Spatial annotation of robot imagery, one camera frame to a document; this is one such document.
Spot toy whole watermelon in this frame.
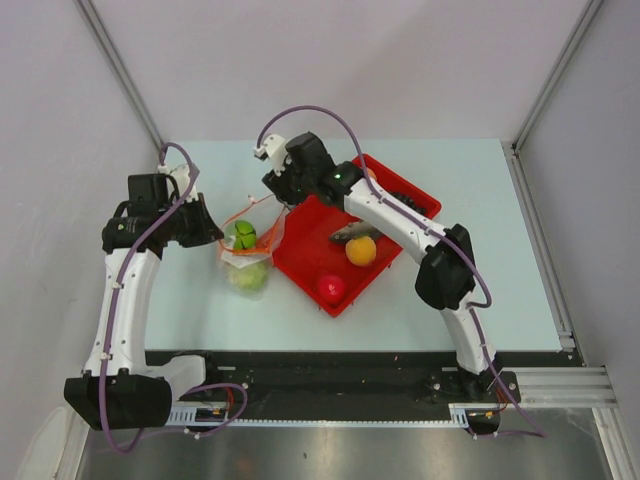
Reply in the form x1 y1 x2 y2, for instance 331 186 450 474
226 219 257 250

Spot clear zip top bag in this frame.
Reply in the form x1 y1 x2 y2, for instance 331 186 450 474
217 194 288 299

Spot toy green cabbage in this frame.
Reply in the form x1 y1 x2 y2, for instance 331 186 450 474
226 262 269 294

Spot toy yellow orange mango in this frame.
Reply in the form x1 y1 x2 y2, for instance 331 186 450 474
345 237 377 267

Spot toy orange tangerine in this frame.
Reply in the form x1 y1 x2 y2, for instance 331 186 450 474
255 228 277 254

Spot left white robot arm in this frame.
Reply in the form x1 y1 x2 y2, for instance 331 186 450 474
63 166 223 430

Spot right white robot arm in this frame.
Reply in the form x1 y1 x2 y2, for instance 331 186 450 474
254 132 513 401

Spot red plastic tray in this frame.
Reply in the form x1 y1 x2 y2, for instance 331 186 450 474
270 153 442 318

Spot toy grey fish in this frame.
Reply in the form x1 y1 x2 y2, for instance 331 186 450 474
328 221 383 245

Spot toy red apple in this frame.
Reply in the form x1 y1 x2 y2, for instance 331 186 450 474
315 273 346 305

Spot toy black grapes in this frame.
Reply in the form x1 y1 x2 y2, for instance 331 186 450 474
390 191 426 223

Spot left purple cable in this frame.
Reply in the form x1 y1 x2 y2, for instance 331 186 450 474
97 142 249 454

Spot purple cable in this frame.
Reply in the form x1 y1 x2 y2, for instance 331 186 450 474
97 142 249 454
256 104 546 440

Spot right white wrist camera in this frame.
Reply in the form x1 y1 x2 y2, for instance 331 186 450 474
253 134 288 176

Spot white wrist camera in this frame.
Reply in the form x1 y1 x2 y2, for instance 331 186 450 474
253 134 288 176
157 164 191 203

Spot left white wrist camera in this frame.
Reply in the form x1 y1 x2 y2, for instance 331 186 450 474
157 164 191 203

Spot white slotted cable duct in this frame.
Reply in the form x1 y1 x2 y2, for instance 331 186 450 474
167 402 501 430

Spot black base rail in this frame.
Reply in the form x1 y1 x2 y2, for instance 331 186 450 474
186 350 506 422

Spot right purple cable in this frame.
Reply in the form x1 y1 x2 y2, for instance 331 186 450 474
256 104 546 440

